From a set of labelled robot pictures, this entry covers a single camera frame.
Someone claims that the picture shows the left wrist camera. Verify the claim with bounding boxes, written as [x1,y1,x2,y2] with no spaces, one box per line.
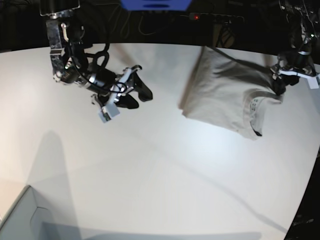
[307,76,320,90]

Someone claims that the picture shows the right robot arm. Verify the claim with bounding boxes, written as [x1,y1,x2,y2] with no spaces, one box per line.
[39,0,153,109]

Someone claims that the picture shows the grey t-shirt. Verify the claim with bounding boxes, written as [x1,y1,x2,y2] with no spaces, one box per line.
[182,46,283,140]

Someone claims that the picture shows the blue box at top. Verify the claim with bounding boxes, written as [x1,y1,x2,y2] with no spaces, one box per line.
[120,0,192,11]

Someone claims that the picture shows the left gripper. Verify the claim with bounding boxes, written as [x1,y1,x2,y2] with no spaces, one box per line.
[271,53,320,96]

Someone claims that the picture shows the power strip with red light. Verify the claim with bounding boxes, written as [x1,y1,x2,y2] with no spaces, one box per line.
[180,12,245,25]

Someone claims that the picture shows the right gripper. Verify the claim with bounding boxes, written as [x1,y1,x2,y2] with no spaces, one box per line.
[89,65,153,110]

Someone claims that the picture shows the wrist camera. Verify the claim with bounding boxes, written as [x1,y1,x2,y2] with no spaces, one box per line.
[98,103,120,123]
[307,76,320,90]

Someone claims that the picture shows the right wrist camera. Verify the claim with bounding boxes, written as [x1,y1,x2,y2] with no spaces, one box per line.
[98,103,120,123]

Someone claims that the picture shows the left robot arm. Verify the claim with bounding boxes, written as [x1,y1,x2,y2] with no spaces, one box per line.
[270,0,320,96]

